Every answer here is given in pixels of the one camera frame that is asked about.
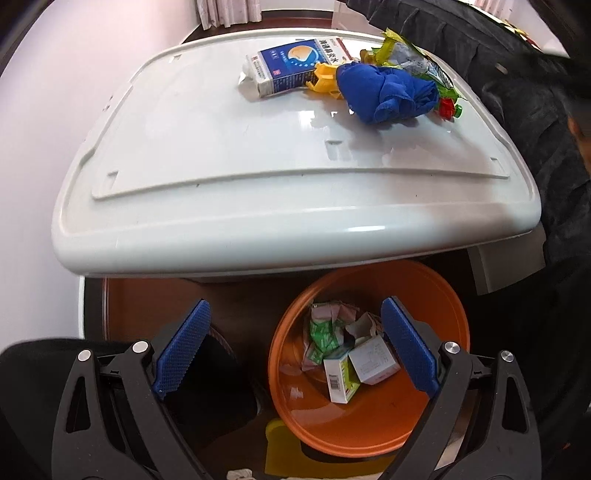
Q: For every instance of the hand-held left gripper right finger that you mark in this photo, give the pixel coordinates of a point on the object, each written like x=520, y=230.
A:
x=408, y=350

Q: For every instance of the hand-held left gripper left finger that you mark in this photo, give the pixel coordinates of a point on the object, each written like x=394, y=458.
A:
x=182, y=350

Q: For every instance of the orange plastic bin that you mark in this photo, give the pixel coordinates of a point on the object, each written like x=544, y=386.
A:
x=369, y=415

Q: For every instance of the blue cloth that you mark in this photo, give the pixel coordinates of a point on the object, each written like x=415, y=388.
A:
x=378, y=92

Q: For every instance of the yellow plastic piece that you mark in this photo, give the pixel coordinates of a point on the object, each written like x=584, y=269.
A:
x=323, y=77

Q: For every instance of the green yellow snack wrapper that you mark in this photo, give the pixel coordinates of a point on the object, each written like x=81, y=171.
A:
x=406, y=55

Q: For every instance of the blue and white carton box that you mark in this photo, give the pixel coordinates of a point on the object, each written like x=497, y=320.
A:
x=286, y=64

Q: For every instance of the person's right forearm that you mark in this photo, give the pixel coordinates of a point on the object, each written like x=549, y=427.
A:
x=582, y=147

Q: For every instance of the white printed cardboard box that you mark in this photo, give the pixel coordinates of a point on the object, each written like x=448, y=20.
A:
x=374, y=360

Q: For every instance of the green crumpled wrapper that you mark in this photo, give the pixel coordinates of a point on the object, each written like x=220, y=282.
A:
x=323, y=337

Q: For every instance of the pink crumpled wrapper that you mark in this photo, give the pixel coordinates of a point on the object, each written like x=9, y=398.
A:
x=323, y=313

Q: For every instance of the white crumpled tissue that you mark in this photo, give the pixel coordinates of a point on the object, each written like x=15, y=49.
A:
x=240, y=475

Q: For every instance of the black chair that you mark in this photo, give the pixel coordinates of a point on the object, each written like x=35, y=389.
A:
x=27, y=369

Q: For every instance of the white plastic table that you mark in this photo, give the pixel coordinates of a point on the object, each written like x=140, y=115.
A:
x=231, y=161

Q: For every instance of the black ruffled bed cover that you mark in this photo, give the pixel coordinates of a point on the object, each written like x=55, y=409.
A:
x=531, y=115

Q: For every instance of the pink patterned curtain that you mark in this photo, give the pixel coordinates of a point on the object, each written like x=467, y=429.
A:
x=226, y=11

